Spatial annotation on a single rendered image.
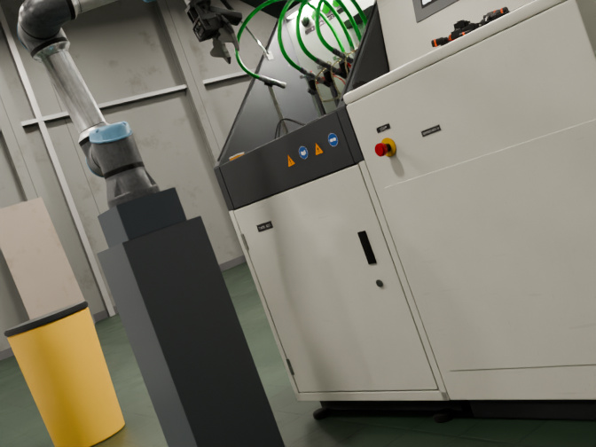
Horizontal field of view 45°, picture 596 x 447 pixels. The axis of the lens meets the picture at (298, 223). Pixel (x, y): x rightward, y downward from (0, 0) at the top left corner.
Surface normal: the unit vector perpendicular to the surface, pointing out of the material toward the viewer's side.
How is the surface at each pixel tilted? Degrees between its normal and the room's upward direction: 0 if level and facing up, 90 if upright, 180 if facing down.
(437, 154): 90
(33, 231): 81
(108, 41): 90
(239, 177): 90
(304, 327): 90
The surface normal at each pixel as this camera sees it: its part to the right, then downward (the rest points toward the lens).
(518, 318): -0.71, 0.28
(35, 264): 0.47, -0.29
